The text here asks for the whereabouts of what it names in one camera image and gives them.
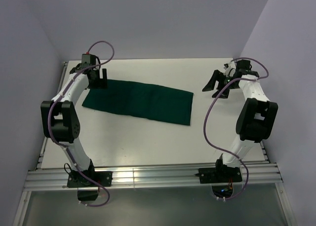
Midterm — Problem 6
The dark green surgical cloth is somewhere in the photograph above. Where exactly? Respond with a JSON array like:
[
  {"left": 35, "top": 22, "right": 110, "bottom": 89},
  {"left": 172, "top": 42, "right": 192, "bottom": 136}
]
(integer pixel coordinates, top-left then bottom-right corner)
[{"left": 82, "top": 79, "right": 194, "bottom": 126}]

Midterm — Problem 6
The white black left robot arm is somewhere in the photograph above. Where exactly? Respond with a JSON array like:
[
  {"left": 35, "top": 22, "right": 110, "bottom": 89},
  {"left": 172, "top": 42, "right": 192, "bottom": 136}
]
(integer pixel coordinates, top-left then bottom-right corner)
[{"left": 40, "top": 53, "right": 112, "bottom": 188}]

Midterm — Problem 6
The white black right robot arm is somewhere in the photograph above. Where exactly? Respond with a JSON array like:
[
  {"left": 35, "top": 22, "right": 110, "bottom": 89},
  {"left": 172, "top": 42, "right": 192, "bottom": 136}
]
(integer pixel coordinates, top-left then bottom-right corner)
[{"left": 200, "top": 57, "right": 278, "bottom": 183}]

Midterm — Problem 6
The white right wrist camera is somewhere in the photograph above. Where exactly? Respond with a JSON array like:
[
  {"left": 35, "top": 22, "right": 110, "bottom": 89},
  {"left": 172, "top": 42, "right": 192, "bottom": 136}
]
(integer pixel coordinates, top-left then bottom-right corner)
[{"left": 224, "top": 62, "right": 236, "bottom": 77}]

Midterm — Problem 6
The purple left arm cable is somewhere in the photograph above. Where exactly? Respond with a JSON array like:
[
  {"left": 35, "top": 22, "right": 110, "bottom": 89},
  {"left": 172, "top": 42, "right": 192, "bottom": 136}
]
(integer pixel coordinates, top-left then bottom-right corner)
[{"left": 48, "top": 40, "right": 115, "bottom": 208}]

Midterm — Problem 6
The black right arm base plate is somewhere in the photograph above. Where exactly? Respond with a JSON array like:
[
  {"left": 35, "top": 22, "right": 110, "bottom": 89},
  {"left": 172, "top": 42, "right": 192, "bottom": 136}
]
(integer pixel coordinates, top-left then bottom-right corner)
[{"left": 195, "top": 167, "right": 242, "bottom": 184}]

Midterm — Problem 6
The aluminium table edge rail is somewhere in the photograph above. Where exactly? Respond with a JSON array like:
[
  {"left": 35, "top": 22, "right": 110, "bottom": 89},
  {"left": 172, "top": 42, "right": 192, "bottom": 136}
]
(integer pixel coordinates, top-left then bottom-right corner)
[{"left": 36, "top": 61, "right": 69, "bottom": 170}]

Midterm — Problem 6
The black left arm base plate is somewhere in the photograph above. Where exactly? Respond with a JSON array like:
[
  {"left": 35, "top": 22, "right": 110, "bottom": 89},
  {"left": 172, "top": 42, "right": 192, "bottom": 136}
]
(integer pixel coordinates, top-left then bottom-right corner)
[{"left": 67, "top": 171, "right": 113, "bottom": 188}]

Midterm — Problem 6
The aluminium front frame rail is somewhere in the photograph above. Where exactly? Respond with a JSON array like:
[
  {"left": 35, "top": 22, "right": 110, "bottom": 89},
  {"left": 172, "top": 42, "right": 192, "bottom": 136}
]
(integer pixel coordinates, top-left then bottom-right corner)
[{"left": 23, "top": 163, "right": 283, "bottom": 191}]

